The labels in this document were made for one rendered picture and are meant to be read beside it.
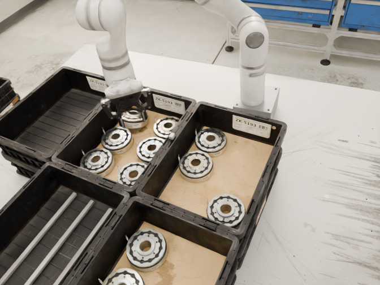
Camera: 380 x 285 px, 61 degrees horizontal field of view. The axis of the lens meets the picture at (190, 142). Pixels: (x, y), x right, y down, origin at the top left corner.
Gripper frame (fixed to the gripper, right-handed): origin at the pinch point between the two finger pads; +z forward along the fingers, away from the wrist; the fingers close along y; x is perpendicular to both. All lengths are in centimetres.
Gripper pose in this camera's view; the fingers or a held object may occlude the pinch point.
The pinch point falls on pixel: (132, 119)
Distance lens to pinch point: 93.6
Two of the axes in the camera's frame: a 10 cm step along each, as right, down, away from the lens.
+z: 0.9, 6.7, 7.3
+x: 3.1, 6.8, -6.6
